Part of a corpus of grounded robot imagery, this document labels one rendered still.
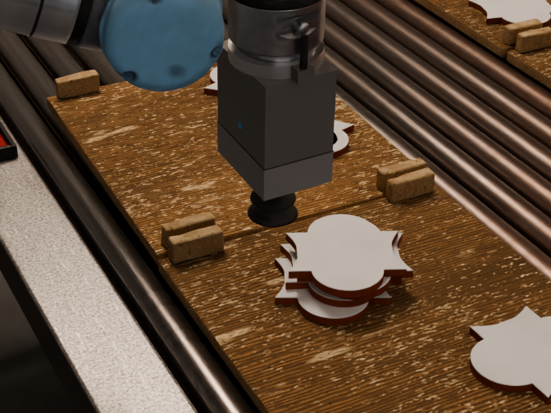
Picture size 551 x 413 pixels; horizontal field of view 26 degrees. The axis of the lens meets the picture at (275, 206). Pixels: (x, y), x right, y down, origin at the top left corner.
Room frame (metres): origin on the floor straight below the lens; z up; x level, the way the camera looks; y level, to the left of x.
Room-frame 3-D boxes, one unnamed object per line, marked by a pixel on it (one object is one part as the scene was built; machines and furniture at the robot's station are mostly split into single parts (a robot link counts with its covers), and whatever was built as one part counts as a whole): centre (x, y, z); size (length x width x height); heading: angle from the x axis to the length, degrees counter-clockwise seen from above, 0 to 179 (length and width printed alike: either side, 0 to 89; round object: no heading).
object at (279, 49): (0.85, 0.00, 1.30); 0.08 x 0.08 x 0.05
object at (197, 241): (1.05, 0.08, 0.95); 0.06 x 0.02 x 0.03; 117
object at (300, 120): (0.86, -0.01, 1.22); 0.10 x 0.09 x 0.16; 118
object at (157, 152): (1.31, 0.06, 0.93); 0.41 x 0.35 x 0.02; 26
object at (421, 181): (1.17, -0.16, 0.95); 0.06 x 0.02 x 0.03; 117
